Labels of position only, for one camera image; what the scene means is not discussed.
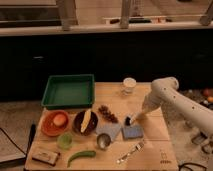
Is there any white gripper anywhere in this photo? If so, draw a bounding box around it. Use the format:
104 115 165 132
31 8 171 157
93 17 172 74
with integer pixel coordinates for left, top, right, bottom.
135 92 162 119

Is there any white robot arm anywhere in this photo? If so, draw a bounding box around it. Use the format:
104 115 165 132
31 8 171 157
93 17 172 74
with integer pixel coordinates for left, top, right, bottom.
135 77 213 137

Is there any small metal cup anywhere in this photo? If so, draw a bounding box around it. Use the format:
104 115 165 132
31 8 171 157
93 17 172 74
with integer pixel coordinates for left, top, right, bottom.
97 133 111 150

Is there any green plastic cup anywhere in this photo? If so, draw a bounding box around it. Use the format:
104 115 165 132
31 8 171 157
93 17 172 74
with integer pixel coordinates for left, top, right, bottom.
57 132 72 150

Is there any white lidded jar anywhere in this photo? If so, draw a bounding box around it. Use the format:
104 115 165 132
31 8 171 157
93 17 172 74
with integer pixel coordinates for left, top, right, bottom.
122 77 137 95

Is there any blue sponge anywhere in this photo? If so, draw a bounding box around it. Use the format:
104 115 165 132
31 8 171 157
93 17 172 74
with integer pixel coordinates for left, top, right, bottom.
122 125 143 140

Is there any metal fork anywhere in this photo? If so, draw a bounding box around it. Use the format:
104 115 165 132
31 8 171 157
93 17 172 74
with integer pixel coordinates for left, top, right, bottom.
116 140 145 164

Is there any brown pine cone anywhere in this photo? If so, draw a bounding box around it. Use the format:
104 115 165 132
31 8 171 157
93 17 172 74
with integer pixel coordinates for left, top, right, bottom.
98 105 118 123

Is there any grey blue cloth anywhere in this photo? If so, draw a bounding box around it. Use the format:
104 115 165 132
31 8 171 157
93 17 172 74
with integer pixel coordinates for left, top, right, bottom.
96 123 121 142

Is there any wooden board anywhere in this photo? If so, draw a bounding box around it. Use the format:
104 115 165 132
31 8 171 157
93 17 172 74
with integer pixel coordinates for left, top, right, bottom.
25 83 178 171

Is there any dark brown bowl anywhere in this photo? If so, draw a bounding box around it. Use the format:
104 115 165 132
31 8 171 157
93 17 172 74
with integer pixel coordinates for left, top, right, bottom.
72 111 98 136

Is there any green chili pepper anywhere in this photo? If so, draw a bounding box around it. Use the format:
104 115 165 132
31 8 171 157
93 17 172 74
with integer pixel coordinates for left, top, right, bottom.
67 150 96 167

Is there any green plastic tray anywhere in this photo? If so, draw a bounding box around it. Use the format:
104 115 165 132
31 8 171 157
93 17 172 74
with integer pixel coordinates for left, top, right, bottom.
42 74 95 110

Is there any orange round fruit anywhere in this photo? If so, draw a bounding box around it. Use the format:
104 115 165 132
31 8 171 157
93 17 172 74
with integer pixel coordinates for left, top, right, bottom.
53 114 67 127

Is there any orange plastic bowl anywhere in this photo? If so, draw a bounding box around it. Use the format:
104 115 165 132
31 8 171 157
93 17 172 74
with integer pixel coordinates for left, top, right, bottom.
41 110 69 137

